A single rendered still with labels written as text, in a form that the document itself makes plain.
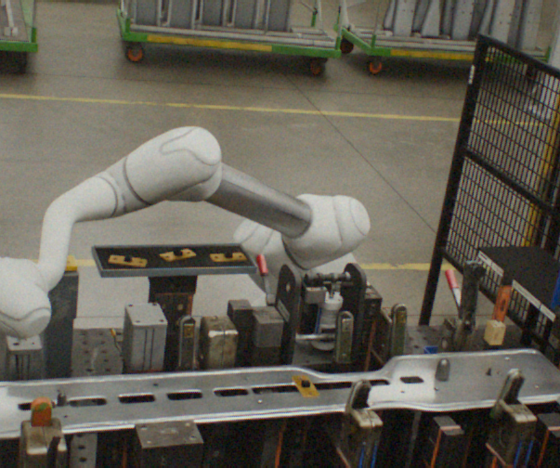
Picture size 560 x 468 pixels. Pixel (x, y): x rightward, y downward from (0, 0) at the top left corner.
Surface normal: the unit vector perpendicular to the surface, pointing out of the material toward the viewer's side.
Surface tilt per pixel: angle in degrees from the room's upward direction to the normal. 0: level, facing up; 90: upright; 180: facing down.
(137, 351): 90
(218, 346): 90
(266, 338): 90
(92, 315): 0
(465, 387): 0
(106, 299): 0
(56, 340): 90
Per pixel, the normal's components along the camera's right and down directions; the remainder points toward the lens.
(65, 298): 0.32, 0.40
